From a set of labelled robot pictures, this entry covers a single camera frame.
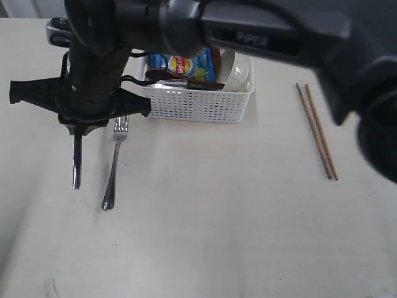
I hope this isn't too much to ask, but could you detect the silver metal fork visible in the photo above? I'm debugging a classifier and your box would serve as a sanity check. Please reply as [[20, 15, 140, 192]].
[[101, 116, 128, 210]]

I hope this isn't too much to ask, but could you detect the white perforated plastic basket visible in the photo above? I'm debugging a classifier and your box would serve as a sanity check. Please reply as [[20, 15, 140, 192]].
[[141, 55, 255, 124]]

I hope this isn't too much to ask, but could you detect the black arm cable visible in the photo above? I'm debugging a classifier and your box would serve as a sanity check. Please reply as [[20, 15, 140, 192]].
[[60, 46, 190, 125]]

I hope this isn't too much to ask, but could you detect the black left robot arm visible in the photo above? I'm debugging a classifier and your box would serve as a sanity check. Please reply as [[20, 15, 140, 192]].
[[9, 1, 396, 181]]

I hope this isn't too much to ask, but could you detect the white ceramic bowl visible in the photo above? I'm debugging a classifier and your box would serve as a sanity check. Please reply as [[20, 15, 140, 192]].
[[217, 49, 250, 93]]

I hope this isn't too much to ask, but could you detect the blue Lay's chips bag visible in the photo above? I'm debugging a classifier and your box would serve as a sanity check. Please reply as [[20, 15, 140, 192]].
[[146, 48, 217, 83]]

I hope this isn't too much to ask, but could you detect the silver metal knife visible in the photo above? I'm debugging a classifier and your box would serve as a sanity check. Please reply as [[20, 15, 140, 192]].
[[73, 133, 82, 190]]

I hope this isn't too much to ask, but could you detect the wooden chopstick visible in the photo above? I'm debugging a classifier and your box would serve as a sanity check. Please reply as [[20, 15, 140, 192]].
[[305, 84, 339, 181], [295, 83, 333, 179]]

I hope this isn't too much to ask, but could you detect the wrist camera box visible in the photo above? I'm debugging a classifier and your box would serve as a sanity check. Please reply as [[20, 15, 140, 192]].
[[45, 17, 73, 48]]

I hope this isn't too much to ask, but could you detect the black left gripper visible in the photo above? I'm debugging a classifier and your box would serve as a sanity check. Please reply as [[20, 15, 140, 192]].
[[9, 78, 151, 136]]

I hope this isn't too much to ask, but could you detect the white background curtain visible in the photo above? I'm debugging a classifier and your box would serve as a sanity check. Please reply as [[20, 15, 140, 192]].
[[1, 0, 66, 19]]

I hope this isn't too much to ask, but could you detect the stainless steel mug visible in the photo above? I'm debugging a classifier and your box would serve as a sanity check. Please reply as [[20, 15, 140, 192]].
[[150, 80, 188, 90]]

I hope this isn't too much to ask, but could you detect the dark wooden spoon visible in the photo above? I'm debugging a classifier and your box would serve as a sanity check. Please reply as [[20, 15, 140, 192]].
[[145, 68, 225, 91]]

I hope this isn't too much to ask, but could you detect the brown wooden plate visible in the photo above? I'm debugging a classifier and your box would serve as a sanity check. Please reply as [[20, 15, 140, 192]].
[[210, 47, 221, 76]]

